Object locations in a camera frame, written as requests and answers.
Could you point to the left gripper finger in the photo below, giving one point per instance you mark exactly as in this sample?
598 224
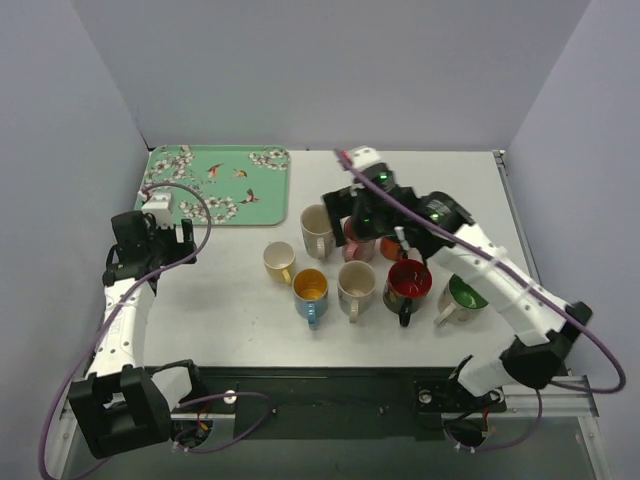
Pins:
162 236
188 245

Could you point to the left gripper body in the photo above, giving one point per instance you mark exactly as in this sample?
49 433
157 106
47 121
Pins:
167 240

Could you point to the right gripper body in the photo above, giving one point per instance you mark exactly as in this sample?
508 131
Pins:
338 213

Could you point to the cream floral tall mug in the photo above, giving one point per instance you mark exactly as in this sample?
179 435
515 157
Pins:
317 232

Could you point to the orange mug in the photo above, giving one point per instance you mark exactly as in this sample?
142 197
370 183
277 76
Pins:
391 249

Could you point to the pink mug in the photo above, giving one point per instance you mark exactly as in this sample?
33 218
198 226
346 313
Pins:
356 249

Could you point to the yellow mug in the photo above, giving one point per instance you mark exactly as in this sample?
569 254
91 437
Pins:
279 262

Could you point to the blue mug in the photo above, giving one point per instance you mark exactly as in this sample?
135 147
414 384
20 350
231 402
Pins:
311 288

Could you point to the black skull mug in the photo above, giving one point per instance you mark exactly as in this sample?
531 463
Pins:
407 285

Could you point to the large cream patterned mug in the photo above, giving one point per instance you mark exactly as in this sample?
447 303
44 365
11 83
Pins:
458 303

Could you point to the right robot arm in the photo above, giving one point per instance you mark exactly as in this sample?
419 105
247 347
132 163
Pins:
441 230

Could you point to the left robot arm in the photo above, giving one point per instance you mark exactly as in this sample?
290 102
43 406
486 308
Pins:
121 405

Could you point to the green floral serving tray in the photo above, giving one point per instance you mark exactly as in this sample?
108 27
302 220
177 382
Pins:
242 185

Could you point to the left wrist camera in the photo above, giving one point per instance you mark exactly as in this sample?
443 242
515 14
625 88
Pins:
157 205

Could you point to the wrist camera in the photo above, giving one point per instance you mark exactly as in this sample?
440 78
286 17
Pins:
361 158
157 205

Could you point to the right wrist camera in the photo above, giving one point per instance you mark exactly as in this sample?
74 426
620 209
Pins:
361 158

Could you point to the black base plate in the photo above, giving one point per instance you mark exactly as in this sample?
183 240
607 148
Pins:
257 420

